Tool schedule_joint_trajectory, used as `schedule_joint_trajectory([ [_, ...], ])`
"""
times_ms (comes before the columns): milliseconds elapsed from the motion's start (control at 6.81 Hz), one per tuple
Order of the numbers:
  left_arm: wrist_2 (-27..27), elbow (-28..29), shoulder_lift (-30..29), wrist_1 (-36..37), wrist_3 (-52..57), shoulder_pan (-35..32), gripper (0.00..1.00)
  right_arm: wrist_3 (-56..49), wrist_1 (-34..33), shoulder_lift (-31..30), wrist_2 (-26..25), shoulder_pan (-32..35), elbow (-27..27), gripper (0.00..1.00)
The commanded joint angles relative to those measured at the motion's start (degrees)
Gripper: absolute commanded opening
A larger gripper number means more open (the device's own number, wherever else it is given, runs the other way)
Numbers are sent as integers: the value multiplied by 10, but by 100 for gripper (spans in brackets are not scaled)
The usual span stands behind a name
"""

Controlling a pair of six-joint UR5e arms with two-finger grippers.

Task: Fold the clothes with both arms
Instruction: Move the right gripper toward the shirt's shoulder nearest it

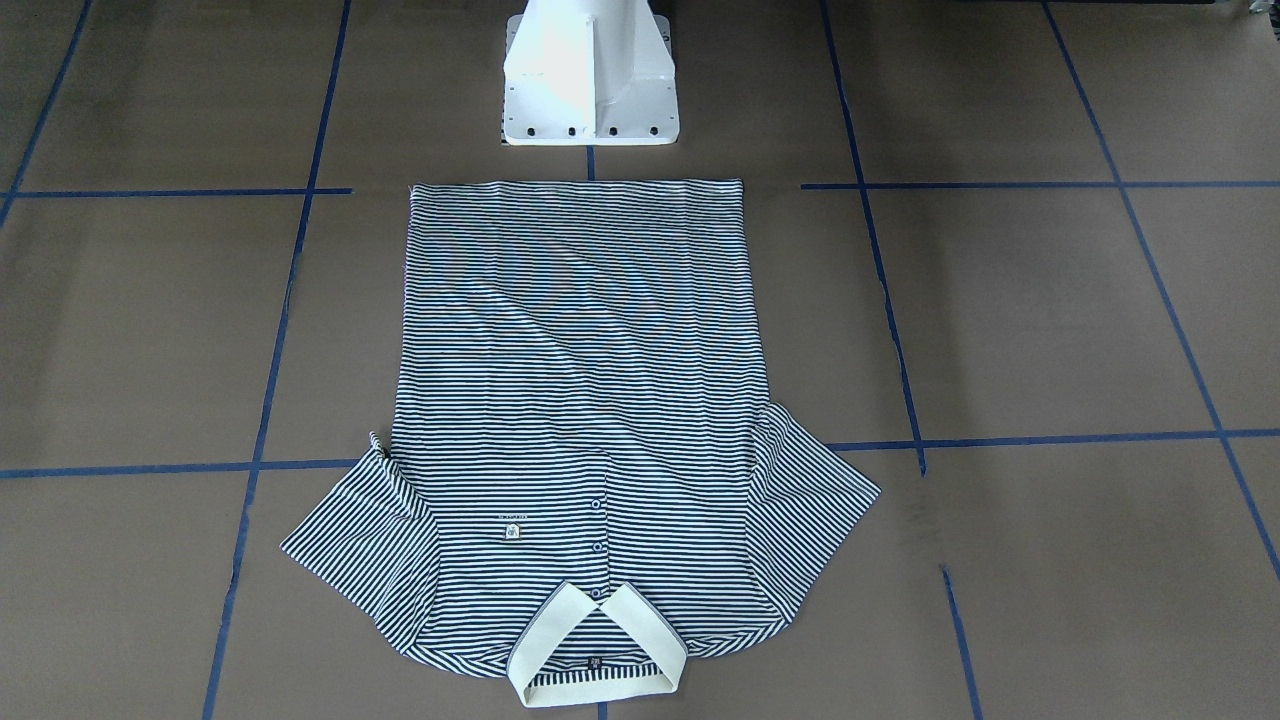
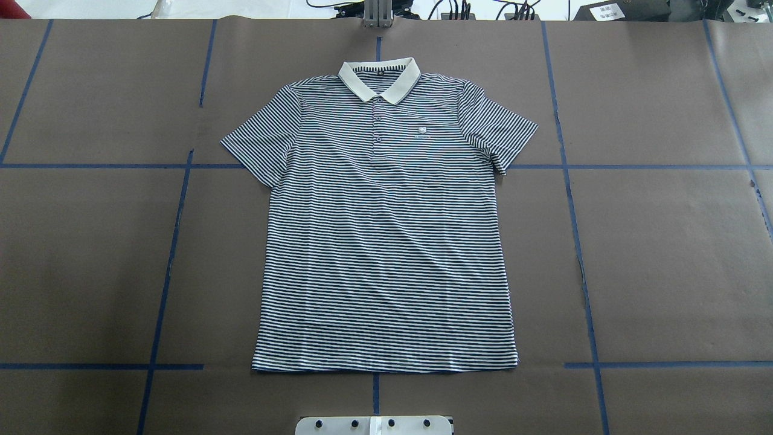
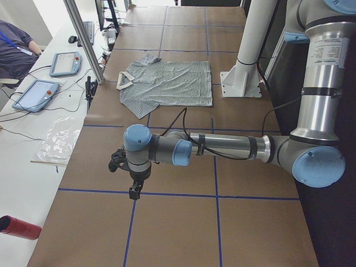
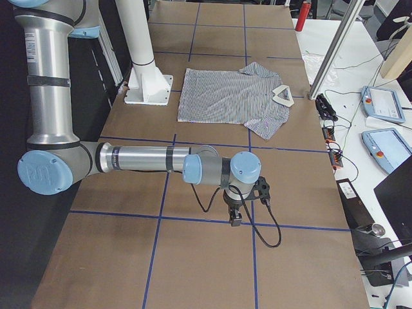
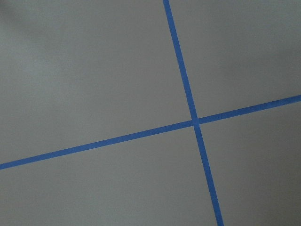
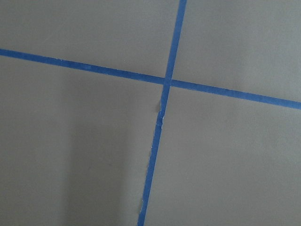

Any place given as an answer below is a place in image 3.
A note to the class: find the upper blue teach pendant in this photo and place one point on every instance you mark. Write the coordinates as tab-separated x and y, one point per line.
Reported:
66	64

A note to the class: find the aluminium frame post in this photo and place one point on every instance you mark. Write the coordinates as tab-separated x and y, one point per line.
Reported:
80	30

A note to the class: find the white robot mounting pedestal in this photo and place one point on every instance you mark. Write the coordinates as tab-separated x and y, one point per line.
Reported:
243	79

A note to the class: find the seated person in grey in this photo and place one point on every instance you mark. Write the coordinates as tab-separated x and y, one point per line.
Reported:
19	52

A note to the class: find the red cylinder tube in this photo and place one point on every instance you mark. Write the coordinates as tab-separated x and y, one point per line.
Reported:
19	228

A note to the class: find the lower blue teach pendant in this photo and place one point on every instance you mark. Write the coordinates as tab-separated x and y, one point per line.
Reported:
36	96

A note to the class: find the clear plastic bag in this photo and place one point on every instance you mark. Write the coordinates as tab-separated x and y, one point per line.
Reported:
59	143

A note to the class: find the blue white striped polo shirt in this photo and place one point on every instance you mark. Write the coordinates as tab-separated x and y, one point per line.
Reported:
149	83

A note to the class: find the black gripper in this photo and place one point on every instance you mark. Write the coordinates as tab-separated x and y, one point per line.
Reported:
139	176

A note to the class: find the black computer mouse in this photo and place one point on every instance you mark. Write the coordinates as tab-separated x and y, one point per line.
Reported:
72	39

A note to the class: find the black keyboard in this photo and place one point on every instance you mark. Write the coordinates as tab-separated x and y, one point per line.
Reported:
89	27

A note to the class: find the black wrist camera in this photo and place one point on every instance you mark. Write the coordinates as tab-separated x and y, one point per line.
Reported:
118	161

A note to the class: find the black clamp tool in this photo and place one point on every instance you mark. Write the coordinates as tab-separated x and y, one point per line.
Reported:
90	89

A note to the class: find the white mug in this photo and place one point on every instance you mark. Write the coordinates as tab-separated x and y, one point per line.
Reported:
109	33

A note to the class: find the blue teach pendant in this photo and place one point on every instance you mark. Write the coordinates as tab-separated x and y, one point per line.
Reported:
36	96
66	64

